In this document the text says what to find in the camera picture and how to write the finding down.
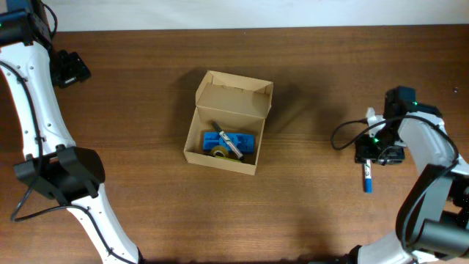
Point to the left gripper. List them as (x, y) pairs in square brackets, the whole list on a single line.
[(75, 68)]

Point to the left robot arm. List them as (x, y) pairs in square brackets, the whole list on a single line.
[(59, 174)]

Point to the blue plastic case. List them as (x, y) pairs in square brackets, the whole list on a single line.
[(244, 142)]

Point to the brown cardboard box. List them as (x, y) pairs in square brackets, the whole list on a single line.
[(238, 104)]

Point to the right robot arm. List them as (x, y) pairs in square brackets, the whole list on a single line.
[(432, 223)]

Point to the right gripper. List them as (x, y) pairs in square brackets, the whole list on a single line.
[(363, 152)]

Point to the yellow tape roll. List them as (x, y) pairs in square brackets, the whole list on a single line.
[(219, 151)]

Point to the blue white marker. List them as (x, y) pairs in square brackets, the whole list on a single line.
[(367, 177)]

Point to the yellow highlighter marker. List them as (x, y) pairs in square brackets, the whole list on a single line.
[(228, 159)]

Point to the black white marker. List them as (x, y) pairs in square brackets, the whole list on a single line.
[(228, 141)]

